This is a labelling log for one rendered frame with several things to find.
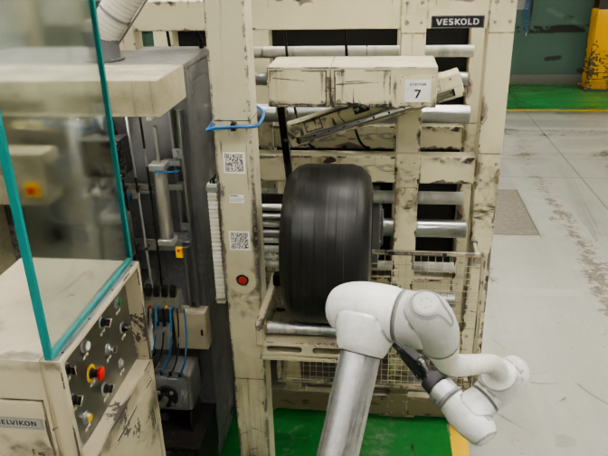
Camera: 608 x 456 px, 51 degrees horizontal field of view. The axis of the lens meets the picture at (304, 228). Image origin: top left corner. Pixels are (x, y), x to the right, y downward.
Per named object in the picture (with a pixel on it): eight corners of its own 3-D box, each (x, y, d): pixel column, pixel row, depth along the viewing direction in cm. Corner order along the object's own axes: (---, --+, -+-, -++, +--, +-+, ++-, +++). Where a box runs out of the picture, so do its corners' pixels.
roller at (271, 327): (266, 325, 239) (264, 335, 236) (265, 318, 236) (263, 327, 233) (360, 329, 235) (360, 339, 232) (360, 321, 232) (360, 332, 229)
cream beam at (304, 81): (268, 109, 235) (265, 67, 229) (278, 93, 258) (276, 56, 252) (436, 109, 228) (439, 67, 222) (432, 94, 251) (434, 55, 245)
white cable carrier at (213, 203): (216, 303, 242) (205, 184, 223) (219, 297, 247) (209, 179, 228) (228, 303, 242) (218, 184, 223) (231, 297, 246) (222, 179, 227)
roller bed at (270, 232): (248, 269, 278) (244, 204, 266) (254, 253, 292) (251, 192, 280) (293, 270, 276) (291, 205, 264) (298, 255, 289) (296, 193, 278)
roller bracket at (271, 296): (256, 346, 233) (254, 323, 229) (273, 292, 269) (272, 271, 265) (265, 346, 233) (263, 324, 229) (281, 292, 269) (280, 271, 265)
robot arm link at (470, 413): (439, 416, 200) (470, 388, 203) (476, 456, 192) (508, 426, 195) (438, 407, 191) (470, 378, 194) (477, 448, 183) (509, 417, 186)
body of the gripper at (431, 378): (430, 388, 195) (409, 366, 200) (428, 399, 202) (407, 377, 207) (448, 374, 197) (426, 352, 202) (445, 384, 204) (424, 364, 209)
